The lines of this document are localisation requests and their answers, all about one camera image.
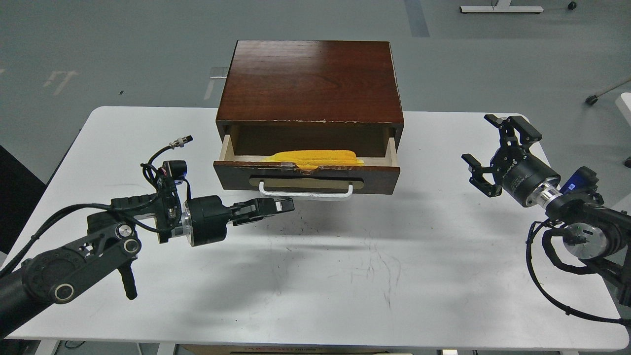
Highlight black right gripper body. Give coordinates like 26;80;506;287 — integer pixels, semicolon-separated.
491;148;561;207

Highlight wooden drawer with white handle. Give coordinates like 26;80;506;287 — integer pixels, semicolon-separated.
213;124;401;195

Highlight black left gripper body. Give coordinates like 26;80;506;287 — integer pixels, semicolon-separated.
183;195;231;247

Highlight yellow corn cob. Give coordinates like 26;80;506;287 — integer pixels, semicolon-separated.
262;150;365;169

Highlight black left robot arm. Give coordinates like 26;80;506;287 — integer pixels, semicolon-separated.
0;136;294;338

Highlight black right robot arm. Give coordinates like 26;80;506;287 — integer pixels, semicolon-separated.
462;114;631;326

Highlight black caster wheel leg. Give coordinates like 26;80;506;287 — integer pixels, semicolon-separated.
584;75;631;106

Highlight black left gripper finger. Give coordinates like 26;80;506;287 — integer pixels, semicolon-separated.
231;209;294;226
229;198;295;215

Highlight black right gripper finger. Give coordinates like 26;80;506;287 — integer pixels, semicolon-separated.
484;114;543;154
461;153;502;198

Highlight dark wooden cabinet box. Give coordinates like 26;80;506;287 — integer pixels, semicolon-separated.
215;40;404;143

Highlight white table leg base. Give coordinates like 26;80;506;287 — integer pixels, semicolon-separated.
459;0;545;14

